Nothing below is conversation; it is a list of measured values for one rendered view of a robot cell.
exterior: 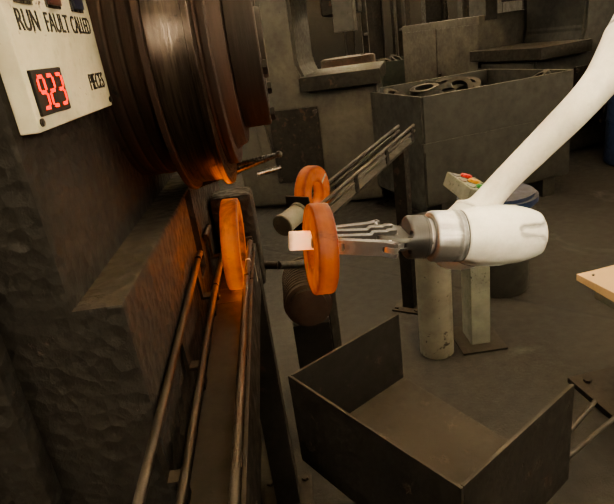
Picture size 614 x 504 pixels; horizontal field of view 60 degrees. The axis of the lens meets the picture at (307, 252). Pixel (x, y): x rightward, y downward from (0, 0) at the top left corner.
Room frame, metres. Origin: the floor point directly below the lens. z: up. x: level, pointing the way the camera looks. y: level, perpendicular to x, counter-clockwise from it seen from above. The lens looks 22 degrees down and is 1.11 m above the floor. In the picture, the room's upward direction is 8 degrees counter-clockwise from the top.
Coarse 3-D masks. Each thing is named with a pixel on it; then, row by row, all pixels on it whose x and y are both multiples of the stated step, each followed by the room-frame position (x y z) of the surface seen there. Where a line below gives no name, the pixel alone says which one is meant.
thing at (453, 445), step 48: (384, 336) 0.67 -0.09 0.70; (336, 384) 0.62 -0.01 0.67; (384, 384) 0.67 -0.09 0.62; (336, 432) 0.50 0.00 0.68; (384, 432) 0.58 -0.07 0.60; (432, 432) 0.57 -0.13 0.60; (480, 432) 0.56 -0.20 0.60; (528, 432) 0.43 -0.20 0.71; (336, 480) 0.52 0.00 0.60; (384, 480) 0.44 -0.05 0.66; (432, 480) 0.39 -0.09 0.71; (480, 480) 0.38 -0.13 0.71; (528, 480) 0.43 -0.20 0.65
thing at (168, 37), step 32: (160, 0) 0.80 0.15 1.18; (160, 32) 0.79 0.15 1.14; (192, 32) 0.79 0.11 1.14; (160, 64) 0.79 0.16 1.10; (192, 64) 0.78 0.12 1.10; (160, 96) 0.79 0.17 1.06; (192, 96) 0.79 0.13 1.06; (192, 128) 0.81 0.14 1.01; (192, 160) 0.85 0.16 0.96; (224, 160) 0.88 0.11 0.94
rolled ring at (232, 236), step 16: (224, 208) 0.98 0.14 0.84; (240, 208) 1.07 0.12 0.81; (224, 224) 0.95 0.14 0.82; (240, 224) 1.07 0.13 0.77; (224, 240) 0.93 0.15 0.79; (240, 240) 1.07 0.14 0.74; (224, 256) 0.92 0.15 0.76; (240, 256) 0.93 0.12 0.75; (224, 272) 0.93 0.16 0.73; (240, 272) 0.92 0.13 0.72; (240, 288) 0.96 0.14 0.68
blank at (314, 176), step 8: (304, 168) 1.47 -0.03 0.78; (312, 168) 1.46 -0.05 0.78; (320, 168) 1.50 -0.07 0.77; (304, 176) 1.44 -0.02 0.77; (312, 176) 1.46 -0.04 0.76; (320, 176) 1.49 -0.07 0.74; (296, 184) 1.43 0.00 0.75; (304, 184) 1.42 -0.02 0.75; (312, 184) 1.45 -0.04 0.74; (320, 184) 1.50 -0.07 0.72; (328, 184) 1.53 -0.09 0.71; (296, 192) 1.42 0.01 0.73; (304, 192) 1.41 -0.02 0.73; (320, 192) 1.50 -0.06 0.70; (328, 192) 1.52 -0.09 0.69; (312, 200) 1.44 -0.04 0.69; (320, 200) 1.49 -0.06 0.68
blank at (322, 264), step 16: (320, 208) 0.82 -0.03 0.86; (304, 224) 0.88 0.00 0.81; (320, 224) 0.79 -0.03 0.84; (320, 240) 0.77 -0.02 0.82; (336, 240) 0.77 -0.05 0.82; (304, 256) 0.89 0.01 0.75; (320, 256) 0.76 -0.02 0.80; (336, 256) 0.76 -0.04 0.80; (320, 272) 0.76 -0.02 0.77; (336, 272) 0.76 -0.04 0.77; (320, 288) 0.77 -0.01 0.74
